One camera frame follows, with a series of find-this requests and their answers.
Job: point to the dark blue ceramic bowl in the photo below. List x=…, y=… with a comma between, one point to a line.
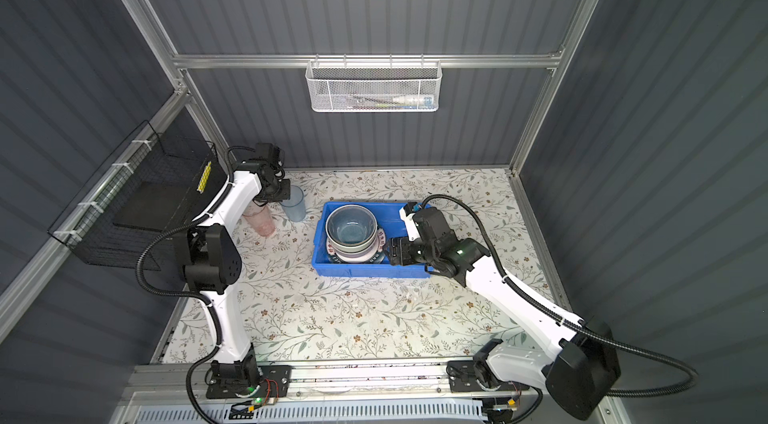
x=351, y=225

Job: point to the blue plastic bin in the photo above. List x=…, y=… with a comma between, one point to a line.
x=388, y=218

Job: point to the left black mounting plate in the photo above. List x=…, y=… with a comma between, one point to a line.
x=230, y=381

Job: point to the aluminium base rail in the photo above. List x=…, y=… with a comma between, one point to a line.
x=411, y=390

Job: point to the white wire mesh basket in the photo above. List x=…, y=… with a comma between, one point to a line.
x=361, y=86

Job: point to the black wire wall basket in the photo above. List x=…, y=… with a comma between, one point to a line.
x=148, y=189

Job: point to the pink ceramic bowl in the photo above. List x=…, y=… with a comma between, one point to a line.
x=355, y=254

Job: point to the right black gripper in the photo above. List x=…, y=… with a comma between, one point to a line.
x=400, y=246

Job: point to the black mounting plate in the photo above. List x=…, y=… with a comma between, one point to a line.
x=230, y=381
x=466, y=376

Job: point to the yellow tag on basket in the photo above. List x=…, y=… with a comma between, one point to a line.
x=204, y=177

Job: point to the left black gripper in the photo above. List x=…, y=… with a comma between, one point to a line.
x=283, y=195

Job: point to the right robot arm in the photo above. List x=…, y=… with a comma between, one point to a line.
x=577, y=373

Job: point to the white marker in basket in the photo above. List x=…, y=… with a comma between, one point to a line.
x=411, y=101

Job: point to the white plate dark green rim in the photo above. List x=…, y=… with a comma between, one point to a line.
x=380, y=236

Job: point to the pink translucent plastic cup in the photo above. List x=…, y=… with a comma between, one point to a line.
x=260, y=219

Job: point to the green ceramic bowl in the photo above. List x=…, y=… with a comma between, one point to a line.
x=352, y=239

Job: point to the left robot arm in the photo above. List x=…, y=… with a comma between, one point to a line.
x=211, y=264

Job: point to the blue translucent plastic cup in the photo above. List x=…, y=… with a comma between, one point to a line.
x=294, y=206

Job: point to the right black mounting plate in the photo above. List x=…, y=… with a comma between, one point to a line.
x=466, y=376

